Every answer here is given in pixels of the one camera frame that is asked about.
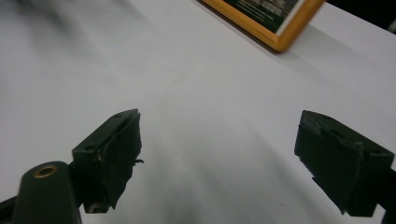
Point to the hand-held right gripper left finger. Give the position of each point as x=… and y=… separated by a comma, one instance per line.
x=112, y=155

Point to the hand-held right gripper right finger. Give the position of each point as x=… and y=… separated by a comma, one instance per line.
x=339, y=161

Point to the wooden picture frame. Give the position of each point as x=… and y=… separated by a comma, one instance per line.
x=264, y=26

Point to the white table mat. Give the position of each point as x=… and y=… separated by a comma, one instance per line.
x=202, y=109

